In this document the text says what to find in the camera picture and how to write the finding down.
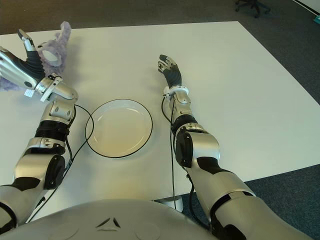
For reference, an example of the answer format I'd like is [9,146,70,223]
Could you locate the black office chair base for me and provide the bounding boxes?
[234,0,272,19]

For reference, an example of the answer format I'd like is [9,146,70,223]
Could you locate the white plate black rim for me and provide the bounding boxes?
[84,99,154,159]

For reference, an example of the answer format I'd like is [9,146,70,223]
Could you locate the white table leg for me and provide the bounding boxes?
[149,194,185,214]

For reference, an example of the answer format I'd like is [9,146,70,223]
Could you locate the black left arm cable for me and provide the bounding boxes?
[24,104,95,223]

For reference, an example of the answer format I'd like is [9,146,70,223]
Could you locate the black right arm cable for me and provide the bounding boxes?
[161,96,177,208]

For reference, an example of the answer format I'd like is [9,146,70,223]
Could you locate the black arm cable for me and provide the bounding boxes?
[24,104,95,223]
[161,96,177,208]

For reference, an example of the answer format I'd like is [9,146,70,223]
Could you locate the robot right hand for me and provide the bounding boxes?
[157,54,183,89]

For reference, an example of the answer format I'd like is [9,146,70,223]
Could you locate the purple plush bunny doll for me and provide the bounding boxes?
[0,21,73,99]

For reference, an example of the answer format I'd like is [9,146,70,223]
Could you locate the silver robot torso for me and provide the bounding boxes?
[0,198,216,240]

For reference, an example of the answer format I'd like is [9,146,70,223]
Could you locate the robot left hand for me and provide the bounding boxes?
[0,28,48,91]

